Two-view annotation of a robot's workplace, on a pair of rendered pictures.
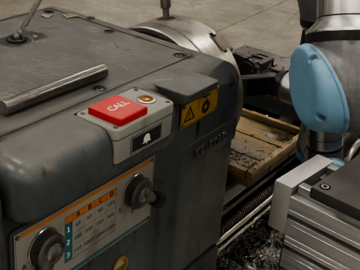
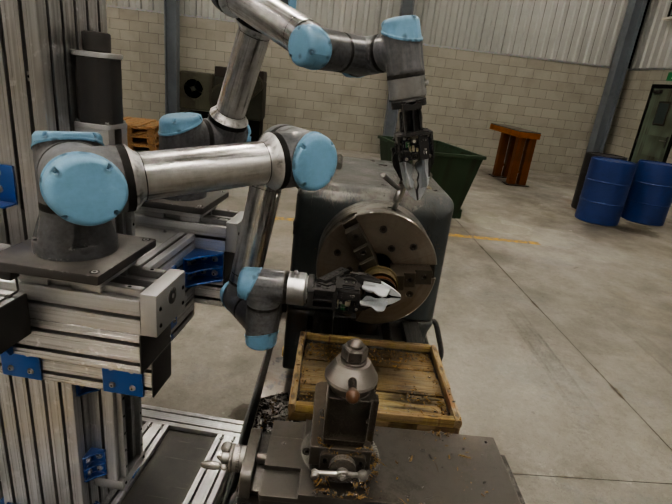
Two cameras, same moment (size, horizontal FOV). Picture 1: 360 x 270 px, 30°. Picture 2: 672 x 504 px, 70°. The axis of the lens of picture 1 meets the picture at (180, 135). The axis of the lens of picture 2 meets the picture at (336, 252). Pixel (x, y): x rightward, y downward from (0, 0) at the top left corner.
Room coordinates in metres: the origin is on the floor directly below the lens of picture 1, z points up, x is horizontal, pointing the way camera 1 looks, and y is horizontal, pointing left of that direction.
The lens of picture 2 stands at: (2.27, -0.74, 1.53)
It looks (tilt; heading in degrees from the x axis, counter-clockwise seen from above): 20 degrees down; 145
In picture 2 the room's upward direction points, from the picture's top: 7 degrees clockwise
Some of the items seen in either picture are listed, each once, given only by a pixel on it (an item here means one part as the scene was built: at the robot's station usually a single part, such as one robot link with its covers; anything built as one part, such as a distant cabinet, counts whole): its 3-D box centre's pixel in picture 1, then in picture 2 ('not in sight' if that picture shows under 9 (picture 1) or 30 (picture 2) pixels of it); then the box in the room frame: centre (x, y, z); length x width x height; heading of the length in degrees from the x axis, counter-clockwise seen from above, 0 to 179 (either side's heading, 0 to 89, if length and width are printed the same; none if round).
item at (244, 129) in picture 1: (219, 133); (370, 377); (1.55, -0.10, 0.89); 0.36 x 0.30 x 0.04; 57
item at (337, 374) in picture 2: not in sight; (352, 369); (1.80, -0.36, 1.13); 0.08 x 0.08 x 0.03
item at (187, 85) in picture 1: (183, 89); not in sight; (0.99, 0.00, 1.24); 0.09 x 0.08 x 0.03; 147
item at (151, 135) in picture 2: not in sight; (139, 134); (-6.89, 1.08, 0.22); 1.25 x 0.86 x 0.44; 152
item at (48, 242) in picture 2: not in sight; (75, 223); (1.25, -0.66, 1.21); 0.15 x 0.15 x 0.10
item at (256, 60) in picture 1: (263, 76); (334, 293); (1.47, -0.18, 1.08); 0.12 x 0.09 x 0.08; 56
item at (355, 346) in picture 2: not in sight; (355, 350); (1.80, -0.36, 1.17); 0.04 x 0.04 x 0.03
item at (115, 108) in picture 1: (118, 112); not in sight; (0.84, 0.09, 1.26); 0.06 x 0.06 x 0.02; 57
